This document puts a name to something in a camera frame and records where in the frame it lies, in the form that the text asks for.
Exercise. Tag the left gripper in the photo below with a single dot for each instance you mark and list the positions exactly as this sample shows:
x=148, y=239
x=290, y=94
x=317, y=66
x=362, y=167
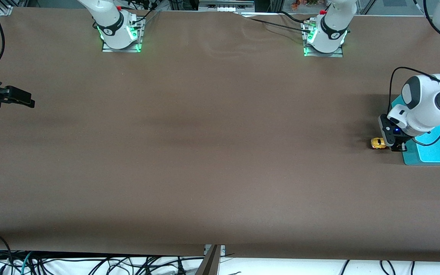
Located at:
x=400, y=146

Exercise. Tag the yellow beetle toy car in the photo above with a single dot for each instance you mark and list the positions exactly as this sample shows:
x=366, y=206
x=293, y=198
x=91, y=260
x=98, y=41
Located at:
x=377, y=143

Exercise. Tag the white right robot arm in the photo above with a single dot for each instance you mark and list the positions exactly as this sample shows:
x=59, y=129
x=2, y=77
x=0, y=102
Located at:
x=113, y=23

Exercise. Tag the teal plastic bin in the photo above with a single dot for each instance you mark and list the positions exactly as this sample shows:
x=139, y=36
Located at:
x=437, y=152

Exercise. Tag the orange background object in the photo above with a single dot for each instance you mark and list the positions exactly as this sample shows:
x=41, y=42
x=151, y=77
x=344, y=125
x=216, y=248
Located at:
x=306, y=3

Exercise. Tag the grey support beam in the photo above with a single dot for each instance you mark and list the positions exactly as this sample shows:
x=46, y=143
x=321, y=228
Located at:
x=209, y=263

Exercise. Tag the white power strip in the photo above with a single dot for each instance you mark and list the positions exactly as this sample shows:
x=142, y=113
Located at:
x=224, y=6

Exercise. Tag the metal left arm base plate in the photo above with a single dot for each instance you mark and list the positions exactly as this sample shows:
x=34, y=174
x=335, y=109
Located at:
x=325, y=54

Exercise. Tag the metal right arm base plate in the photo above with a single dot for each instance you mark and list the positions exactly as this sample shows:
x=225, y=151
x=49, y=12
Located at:
x=122, y=49

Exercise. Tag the small metal table bracket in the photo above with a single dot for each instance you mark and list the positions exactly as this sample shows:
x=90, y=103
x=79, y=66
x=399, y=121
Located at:
x=223, y=250

